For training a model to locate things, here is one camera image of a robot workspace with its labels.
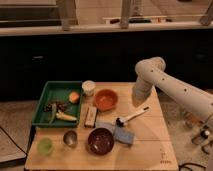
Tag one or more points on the dark purple bowl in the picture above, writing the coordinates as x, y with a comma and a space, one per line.
100, 141

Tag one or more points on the dark grapes toy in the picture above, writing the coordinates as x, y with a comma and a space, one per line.
60, 106

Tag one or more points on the white cup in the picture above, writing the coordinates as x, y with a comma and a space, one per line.
88, 87

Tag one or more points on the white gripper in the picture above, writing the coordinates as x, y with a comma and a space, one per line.
141, 91

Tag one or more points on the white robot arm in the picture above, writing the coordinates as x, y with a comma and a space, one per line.
150, 72

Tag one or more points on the small metal cup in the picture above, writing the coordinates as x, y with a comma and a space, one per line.
70, 138

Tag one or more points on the peach fruit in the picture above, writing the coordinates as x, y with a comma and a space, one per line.
74, 97

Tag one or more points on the green pepper toy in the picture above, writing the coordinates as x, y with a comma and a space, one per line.
54, 111

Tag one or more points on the yellow banana toy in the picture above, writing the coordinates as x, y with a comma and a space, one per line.
66, 117

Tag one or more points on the blue cloth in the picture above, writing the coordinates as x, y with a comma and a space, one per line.
119, 134

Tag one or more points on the light green cup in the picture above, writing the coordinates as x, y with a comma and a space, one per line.
45, 146

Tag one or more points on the orange bowl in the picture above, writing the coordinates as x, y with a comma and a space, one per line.
105, 100

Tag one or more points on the wooden block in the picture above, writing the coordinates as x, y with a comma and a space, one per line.
90, 116

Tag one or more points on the green plastic tray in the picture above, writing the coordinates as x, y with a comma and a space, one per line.
58, 91

